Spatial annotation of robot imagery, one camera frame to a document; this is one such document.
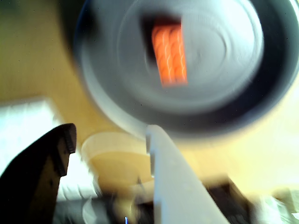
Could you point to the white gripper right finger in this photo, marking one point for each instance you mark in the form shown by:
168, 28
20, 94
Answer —
177, 189

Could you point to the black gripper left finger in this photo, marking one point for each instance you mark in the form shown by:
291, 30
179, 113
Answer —
30, 182

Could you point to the red lego block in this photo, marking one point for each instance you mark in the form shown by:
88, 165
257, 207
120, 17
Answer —
170, 56

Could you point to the pale round plastic cup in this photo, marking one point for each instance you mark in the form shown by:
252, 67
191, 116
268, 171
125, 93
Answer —
116, 161

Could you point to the dark round metal pan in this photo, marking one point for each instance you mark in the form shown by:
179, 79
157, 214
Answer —
210, 93

